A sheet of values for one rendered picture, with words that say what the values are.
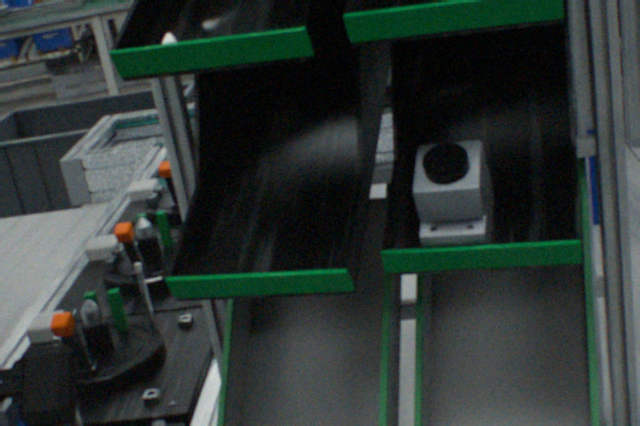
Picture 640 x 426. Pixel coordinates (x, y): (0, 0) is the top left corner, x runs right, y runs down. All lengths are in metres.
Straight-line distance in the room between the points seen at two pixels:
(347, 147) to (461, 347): 0.18
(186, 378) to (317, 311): 0.29
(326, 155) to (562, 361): 0.24
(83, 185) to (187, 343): 0.98
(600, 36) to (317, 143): 0.23
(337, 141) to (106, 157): 1.30
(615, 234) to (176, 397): 0.48
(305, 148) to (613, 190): 0.24
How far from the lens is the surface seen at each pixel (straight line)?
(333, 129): 0.77
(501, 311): 0.78
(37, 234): 1.96
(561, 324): 0.77
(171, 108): 0.75
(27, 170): 2.85
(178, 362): 1.08
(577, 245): 0.63
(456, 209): 0.63
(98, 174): 2.04
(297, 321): 0.79
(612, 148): 0.76
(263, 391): 0.79
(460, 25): 0.60
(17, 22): 5.96
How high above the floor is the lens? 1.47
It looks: 21 degrees down
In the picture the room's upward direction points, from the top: 10 degrees counter-clockwise
